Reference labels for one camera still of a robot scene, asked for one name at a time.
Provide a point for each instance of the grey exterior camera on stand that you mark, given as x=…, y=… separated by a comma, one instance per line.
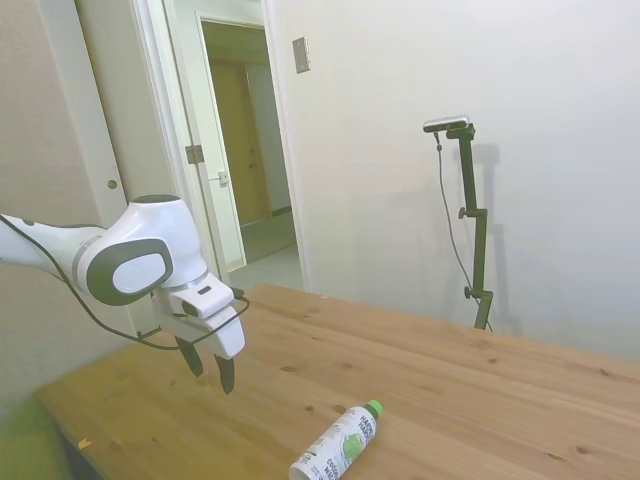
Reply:
x=447, y=123

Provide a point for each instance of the dark jointed camera stand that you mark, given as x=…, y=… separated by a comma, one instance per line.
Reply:
x=469, y=170

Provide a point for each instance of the brown wooden hallway door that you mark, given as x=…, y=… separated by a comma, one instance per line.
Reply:
x=240, y=150

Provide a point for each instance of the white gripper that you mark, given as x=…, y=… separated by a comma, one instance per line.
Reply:
x=225, y=335

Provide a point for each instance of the white door frame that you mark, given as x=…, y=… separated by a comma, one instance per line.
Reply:
x=172, y=100

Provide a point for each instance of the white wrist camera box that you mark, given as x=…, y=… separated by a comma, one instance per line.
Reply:
x=210, y=300

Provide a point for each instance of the grey metal wall plate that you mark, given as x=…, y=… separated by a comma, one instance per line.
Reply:
x=301, y=55

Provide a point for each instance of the white door with knob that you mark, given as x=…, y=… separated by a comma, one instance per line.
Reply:
x=107, y=100

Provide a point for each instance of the white bottle with green cap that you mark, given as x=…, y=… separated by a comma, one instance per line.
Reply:
x=345, y=440

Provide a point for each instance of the metal door hinge plate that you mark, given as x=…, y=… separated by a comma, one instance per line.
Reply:
x=195, y=154

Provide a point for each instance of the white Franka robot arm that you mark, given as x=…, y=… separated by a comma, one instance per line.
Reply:
x=145, y=225

